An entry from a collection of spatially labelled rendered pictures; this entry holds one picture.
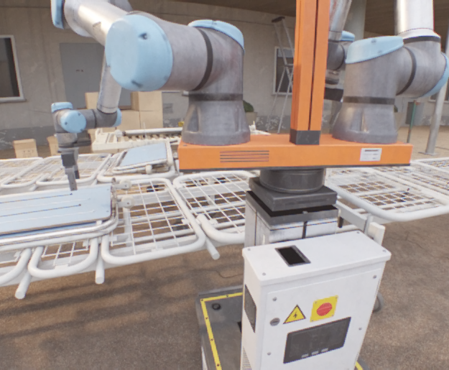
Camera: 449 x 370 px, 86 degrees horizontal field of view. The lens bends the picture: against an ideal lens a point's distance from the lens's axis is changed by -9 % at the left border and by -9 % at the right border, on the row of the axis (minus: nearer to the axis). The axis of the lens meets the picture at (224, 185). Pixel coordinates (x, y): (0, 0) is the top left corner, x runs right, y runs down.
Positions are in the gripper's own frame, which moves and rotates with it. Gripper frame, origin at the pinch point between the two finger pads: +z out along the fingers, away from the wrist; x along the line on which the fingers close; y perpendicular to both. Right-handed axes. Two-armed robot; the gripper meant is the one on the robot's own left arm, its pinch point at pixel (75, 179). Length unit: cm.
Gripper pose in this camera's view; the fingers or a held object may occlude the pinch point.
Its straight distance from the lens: 124.1
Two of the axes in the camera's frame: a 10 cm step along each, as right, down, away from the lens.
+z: -0.3, 9.2, 3.9
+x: 3.9, 3.7, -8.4
